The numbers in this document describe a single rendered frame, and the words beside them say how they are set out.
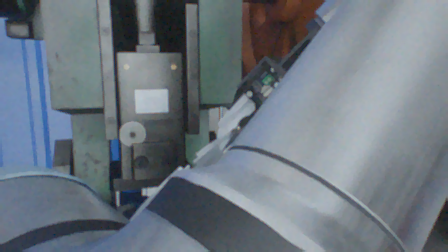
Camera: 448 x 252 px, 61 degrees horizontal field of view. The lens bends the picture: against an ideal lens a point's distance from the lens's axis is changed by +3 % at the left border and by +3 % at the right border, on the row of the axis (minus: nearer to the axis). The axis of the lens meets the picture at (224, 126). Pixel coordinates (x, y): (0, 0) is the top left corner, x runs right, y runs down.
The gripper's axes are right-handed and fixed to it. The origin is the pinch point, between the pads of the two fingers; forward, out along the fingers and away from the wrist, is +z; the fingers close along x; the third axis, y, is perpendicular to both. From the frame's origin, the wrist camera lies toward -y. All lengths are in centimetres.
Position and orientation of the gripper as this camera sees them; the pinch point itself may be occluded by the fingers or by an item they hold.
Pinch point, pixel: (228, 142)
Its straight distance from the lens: 53.3
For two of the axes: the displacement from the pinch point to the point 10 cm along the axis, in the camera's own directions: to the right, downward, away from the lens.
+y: -3.7, 1.7, -9.2
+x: 6.6, 7.4, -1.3
